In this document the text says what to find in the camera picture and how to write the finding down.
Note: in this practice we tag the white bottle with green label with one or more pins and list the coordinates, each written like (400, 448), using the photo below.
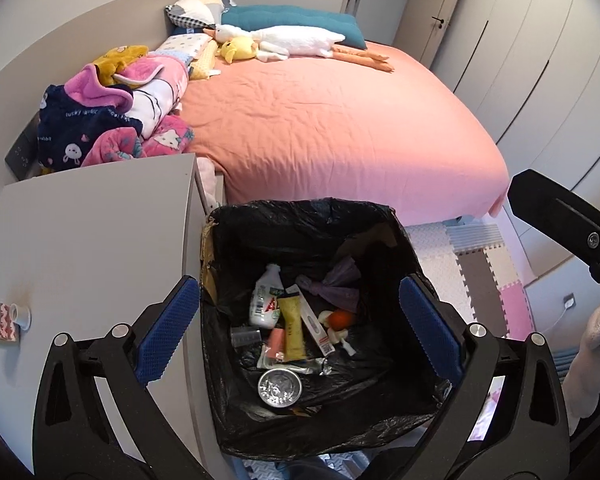
(266, 305)

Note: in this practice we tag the pink purple fleece blanket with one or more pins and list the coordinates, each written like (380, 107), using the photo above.
(87, 90)

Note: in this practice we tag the teal cushion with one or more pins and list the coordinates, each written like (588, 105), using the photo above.
(290, 17)

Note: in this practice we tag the purple knotted plastic bag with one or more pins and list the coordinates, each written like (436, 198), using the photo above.
(340, 285)

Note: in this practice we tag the trash bin with black bag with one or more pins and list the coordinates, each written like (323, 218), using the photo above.
(305, 230)

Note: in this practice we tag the grey bedside table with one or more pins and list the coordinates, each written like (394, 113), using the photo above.
(79, 235)

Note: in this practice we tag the bed with orange sheet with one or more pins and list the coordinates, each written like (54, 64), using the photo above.
(330, 125)

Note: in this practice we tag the red white wrapper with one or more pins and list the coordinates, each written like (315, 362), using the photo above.
(2, 324)

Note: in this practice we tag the small pink packet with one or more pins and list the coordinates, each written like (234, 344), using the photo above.
(276, 344)

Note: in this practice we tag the white patterned pillow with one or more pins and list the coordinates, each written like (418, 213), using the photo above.
(179, 47)

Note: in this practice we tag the white goose plush toy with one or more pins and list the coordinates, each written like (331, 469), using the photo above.
(295, 40)

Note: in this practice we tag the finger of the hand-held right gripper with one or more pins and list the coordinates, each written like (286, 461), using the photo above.
(565, 215)

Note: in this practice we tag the pink white cartoon blanket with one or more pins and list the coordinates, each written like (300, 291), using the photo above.
(154, 95)

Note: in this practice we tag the yellow plush blanket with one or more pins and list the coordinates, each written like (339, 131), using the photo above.
(117, 57)

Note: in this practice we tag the long yellow pillow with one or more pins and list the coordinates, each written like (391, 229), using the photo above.
(203, 60)

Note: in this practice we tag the black bedside control panel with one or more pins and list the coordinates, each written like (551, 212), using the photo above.
(22, 152)

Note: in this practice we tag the round foil cup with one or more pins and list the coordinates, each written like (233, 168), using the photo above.
(279, 387)

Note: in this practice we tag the yellow tube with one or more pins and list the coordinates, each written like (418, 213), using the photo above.
(291, 327)

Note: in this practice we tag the pink patterned blanket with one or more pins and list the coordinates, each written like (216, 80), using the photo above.
(164, 140)

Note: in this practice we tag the white toothpaste box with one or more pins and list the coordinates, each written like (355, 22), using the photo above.
(312, 320)

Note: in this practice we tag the multicolour foam puzzle mat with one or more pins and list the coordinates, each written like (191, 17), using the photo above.
(480, 270)

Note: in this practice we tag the person's right hand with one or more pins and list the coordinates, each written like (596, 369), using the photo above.
(587, 360)

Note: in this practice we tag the crumpled foil wrapper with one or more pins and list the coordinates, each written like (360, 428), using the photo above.
(305, 366)

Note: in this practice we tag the yellow duck plush toy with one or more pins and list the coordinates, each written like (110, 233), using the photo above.
(237, 50)

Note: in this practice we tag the clear plastic measuring cup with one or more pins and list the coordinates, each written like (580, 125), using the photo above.
(245, 336)

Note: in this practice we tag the white wardrobe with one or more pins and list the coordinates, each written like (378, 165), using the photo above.
(530, 60)

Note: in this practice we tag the grey room door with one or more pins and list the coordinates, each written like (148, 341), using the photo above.
(380, 0)

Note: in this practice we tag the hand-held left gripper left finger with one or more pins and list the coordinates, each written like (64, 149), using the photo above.
(167, 330)

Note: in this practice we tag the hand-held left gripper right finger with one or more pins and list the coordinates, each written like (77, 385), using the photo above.
(427, 330)

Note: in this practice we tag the patchwork pillow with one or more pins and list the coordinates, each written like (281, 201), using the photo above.
(199, 7)

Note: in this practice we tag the navy printed blanket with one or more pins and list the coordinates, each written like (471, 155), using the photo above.
(74, 130)

